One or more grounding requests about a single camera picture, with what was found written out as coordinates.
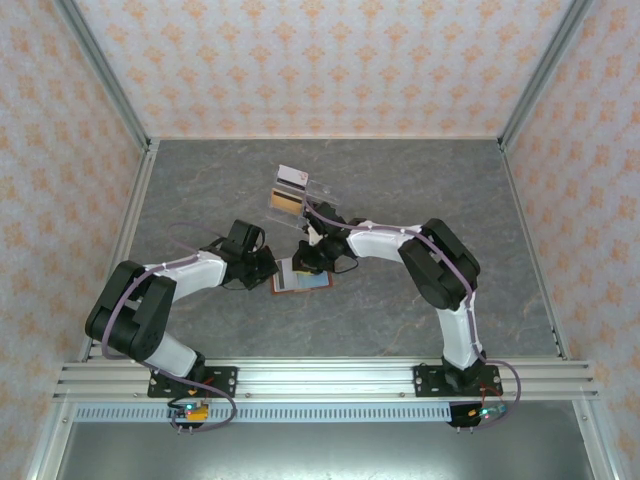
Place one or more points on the light blue card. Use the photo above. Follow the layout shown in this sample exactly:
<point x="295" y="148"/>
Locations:
<point x="317" y="283"/>

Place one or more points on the brown leather card holder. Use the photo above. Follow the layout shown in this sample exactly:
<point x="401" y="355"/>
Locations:
<point x="274" y="290"/>

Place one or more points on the orange card with black stripe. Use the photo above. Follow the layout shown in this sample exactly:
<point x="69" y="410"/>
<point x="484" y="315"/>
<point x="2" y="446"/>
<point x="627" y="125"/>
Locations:
<point x="285" y="200"/>

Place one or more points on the white card with magnetic stripe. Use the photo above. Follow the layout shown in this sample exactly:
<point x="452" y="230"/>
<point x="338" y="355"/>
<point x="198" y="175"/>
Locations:
<point x="290" y="176"/>

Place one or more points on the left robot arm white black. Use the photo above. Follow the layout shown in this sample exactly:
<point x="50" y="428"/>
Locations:
<point x="195" y="275"/>

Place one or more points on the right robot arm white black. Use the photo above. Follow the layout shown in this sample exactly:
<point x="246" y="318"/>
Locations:
<point x="375" y="242"/>

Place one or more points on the grey card with dark stripe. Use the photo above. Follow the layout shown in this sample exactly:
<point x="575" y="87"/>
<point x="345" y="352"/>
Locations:
<point x="285" y="275"/>

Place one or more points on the clear acrylic card stand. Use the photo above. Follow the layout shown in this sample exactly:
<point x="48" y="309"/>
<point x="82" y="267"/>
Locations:
<point x="282" y="217"/>

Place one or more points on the small controller circuit board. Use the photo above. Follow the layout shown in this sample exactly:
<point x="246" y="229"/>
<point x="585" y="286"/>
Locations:
<point x="189" y="412"/>
<point x="480" y="414"/>

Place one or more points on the grey metal panel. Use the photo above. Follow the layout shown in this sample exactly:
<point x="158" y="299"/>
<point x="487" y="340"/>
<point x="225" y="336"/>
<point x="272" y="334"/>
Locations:
<point x="320" y="450"/>

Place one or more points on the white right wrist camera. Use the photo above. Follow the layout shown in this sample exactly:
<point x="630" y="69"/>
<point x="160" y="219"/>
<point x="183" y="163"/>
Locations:
<point x="311" y="234"/>

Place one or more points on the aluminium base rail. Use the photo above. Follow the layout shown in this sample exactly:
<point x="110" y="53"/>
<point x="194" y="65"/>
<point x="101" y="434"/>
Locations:
<point x="325" y="380"/>

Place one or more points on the aluminium side frame rail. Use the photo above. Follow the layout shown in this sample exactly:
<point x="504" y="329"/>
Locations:
<point x="135" y="210"/>
<point x="526" y="225"/>

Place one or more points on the aluminium upright frame post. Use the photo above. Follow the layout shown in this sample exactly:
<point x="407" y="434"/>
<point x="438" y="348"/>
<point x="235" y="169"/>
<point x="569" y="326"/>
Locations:
<point x="542" y="75"/>
<point x="106" y="75"/>

